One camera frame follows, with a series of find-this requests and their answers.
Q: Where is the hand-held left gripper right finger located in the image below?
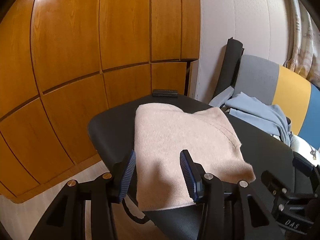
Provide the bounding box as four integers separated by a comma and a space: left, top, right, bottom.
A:
179, 149, 285, 240

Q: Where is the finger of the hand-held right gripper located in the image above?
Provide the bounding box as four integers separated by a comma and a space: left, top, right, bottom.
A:
292, 156, 320, 178
261, 170, 292, 198

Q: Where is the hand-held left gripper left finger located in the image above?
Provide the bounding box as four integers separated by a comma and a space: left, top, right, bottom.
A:
29, 149, 137, 240

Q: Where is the beige knit sweater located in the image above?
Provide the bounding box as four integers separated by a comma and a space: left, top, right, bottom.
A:
134, 104, 256, 212

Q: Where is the white patterned cloth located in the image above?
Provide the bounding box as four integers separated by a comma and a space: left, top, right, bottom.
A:
291, 134, 320, 167

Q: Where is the light blue garment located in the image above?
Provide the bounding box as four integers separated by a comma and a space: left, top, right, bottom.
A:
209, 92, 293, 147

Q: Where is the grey yellow blue padded panel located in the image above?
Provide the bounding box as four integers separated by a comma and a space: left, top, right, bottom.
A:
232, 54, 320, 148

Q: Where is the small black box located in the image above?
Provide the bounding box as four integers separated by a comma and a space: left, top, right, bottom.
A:
152, 88, 178, 98

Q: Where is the patterned beige curtain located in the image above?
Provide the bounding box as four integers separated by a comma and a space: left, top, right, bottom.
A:
282, 0, 320, 88

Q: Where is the wooden wardrobe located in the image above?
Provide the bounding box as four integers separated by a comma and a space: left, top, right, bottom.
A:
0, 0, 200, 204

